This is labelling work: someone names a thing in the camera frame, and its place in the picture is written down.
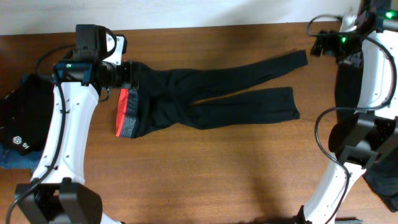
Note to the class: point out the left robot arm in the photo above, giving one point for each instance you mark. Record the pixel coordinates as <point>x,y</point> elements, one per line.
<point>57,192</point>

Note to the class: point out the folded black shirt with logo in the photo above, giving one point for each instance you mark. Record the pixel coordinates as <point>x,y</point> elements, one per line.
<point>26,114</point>

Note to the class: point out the black garment pile right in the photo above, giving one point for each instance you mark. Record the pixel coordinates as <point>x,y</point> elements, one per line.
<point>382,177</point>

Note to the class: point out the folded blue jeans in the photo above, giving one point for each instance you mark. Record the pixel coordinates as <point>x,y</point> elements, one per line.
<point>12,160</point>

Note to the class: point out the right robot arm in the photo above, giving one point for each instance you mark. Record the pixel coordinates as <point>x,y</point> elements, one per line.
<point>356,138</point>

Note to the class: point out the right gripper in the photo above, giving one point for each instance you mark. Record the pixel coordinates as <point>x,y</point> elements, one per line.
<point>331,38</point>

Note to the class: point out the black leggings red grey waistband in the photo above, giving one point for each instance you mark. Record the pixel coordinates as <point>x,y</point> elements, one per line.
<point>206,99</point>

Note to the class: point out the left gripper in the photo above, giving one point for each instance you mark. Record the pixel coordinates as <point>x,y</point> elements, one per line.
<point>131,74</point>

